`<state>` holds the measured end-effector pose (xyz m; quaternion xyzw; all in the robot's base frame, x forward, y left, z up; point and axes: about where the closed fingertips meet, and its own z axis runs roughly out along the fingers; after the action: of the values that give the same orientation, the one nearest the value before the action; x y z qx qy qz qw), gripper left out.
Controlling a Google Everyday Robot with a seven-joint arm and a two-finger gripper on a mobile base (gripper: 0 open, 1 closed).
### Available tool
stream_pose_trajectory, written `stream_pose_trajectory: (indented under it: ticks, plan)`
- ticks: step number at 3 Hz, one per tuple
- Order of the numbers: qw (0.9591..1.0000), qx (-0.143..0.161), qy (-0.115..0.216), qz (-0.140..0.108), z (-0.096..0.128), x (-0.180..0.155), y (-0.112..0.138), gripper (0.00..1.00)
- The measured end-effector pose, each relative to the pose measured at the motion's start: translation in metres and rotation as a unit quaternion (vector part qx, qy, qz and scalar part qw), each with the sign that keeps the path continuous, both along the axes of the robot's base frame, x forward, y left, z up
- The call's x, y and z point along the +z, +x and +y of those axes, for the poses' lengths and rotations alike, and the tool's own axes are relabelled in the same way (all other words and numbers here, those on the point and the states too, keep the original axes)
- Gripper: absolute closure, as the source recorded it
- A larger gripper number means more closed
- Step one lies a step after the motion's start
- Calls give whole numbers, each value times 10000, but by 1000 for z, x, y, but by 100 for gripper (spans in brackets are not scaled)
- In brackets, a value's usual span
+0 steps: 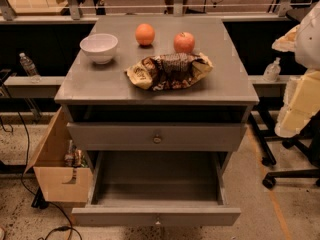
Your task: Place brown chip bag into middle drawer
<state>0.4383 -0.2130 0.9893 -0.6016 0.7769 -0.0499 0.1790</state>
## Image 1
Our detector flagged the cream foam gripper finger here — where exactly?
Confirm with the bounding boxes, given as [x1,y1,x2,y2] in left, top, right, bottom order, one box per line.
[274,69,320,138]
[272,25,299,52]

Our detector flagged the brown chip bag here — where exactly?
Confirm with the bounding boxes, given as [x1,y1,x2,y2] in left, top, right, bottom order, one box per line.
[125,53,213,91]

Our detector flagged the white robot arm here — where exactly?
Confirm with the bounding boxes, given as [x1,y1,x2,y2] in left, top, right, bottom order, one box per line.
[272,2,320,138]

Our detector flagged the grey drawer cabinet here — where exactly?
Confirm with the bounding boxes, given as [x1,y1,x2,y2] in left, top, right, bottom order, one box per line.
[55,15,259,167]

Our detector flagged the open grey lower drawer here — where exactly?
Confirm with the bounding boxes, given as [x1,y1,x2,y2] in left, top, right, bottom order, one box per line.
[72,151,241,227]

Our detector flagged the grey upper drawer with knob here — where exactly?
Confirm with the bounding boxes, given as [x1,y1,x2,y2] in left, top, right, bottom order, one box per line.
[67,123,246,152]

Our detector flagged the hand sanitizer bottle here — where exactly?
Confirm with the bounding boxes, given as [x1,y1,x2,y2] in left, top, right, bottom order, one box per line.
[263,57,281,82]

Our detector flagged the black office chair base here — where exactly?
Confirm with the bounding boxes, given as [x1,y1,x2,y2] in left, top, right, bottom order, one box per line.
[248,98,320,189]

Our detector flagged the red apple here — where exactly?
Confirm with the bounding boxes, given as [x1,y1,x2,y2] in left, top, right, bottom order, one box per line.
[173,32,195,53]

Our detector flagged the orange fruit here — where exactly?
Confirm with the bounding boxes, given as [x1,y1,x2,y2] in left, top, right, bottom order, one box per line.
[135,23,155,46]

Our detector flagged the white bowl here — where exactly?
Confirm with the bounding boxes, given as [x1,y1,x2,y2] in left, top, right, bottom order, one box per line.
[80,33,118,64]

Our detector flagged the snack packets in box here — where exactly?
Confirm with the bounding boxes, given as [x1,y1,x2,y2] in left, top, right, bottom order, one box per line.
[64,140,88,168]

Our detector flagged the cardboard box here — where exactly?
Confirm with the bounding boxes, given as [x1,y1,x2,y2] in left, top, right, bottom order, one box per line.
[25,109,92,203]

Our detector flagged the clear water bottle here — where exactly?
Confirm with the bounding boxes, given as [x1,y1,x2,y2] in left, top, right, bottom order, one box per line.
[19,53,41,83]

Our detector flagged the black floor cable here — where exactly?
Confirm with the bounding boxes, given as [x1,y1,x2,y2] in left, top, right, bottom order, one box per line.
[0,83,84,240]

